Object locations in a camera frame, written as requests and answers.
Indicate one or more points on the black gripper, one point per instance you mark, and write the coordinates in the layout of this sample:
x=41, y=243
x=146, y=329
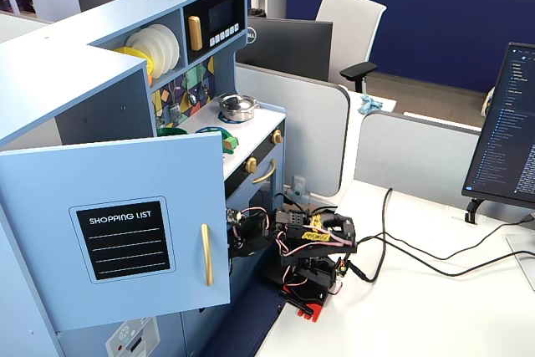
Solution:
x=243, y=244

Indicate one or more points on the red arm base clamp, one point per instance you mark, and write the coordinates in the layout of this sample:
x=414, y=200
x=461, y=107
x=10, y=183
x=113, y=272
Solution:
x=311, y=311

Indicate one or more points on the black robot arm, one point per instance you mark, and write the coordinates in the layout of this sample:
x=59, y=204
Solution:
x=309, y=244

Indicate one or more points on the green recipient bowl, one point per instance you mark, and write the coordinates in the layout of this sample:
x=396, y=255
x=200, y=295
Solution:
x=171, y=131

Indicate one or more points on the blue shopping list cabinet door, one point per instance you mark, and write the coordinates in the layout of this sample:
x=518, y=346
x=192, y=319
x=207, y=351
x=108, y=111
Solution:
x=125, y=173

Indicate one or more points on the gold stove knob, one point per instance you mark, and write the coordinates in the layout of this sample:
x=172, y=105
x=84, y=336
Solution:
x=251, y=164
x=276, y=137

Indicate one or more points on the green plastic toy piece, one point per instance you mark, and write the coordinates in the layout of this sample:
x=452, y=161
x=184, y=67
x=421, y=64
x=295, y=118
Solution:
x=230, y=144

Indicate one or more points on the grey desk divider panel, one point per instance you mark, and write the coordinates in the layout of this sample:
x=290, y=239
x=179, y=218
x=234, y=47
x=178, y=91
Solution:
x=305, y=135
x=414, y=156

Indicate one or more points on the silver toy pot with lid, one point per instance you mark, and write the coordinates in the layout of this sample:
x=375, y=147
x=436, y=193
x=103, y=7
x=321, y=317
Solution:
x=237, y=107

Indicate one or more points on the hanging silver toy utensil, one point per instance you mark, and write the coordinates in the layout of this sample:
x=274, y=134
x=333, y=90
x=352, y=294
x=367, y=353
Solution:
x=175, y=110

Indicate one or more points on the blue crumpled cloth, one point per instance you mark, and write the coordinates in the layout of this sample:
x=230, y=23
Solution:
x=370, y=105

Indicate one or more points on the black Dell monitor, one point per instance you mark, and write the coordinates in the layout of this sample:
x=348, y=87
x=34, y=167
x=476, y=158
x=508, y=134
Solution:
x=288, y=49

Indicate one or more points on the white toy plate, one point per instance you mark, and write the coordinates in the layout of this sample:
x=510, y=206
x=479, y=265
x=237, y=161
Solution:
x=166, y=45
x=175, y=45

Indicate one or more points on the white and yellow plates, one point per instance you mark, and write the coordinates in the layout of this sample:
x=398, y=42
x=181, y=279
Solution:
x=142, y=49

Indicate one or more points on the yellow toy plate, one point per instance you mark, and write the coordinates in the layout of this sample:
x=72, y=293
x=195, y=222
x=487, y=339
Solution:
x=131, y=52

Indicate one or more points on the toy microwave black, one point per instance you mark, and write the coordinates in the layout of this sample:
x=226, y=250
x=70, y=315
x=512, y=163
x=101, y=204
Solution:
x=221, y=14

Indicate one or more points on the black monitor stand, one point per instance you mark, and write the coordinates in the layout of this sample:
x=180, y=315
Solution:
x=474, y=208

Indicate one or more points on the white office chair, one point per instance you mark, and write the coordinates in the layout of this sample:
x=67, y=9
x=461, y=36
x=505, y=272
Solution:
x=351, y=27

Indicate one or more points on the monitor showing code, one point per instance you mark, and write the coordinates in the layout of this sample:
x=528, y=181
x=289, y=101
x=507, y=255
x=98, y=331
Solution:
x=505, y=131

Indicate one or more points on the grey divider bracket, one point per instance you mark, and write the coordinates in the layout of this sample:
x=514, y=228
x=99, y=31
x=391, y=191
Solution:
x=302, y=190

